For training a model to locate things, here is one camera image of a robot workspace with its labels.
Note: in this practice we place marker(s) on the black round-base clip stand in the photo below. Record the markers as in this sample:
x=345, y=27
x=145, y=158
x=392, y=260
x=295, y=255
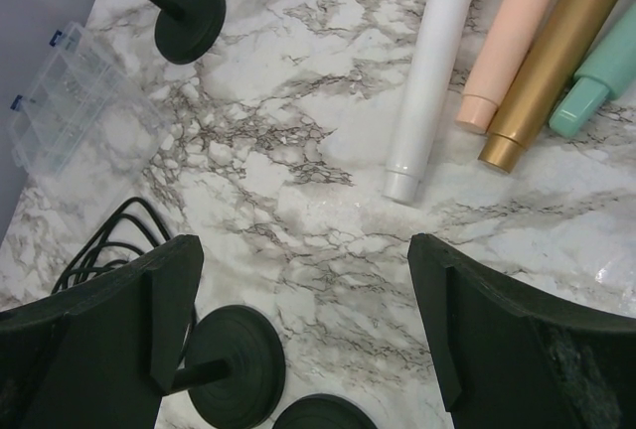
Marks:
x=235, y=368

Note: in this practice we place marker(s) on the black round-base clamp stand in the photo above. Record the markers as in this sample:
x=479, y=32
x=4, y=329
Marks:
x=323, y=411

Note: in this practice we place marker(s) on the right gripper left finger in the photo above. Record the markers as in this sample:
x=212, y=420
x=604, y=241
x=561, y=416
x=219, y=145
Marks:
x=104, y=353

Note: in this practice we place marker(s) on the pink microphone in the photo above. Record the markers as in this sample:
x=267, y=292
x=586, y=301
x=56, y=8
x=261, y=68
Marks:
x=503, y=51

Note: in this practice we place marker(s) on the green microphone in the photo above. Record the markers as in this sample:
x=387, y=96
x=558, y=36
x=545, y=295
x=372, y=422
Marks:
x=604, y=75

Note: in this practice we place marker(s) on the gold microphone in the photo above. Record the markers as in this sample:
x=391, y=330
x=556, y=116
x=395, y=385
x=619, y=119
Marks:
x=551, y=62

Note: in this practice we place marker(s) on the black round-base shock-mount stand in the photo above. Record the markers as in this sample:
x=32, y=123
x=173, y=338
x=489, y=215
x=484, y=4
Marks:
x=186, y=29

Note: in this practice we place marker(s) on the white microphone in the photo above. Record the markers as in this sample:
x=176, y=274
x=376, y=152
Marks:
x=423, y=98

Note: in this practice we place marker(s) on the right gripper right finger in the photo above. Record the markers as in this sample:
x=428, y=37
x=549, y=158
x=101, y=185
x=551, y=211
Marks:
x=509, y=355

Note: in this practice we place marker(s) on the clear plastic screw box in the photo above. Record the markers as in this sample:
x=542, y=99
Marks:
x=81, y=102

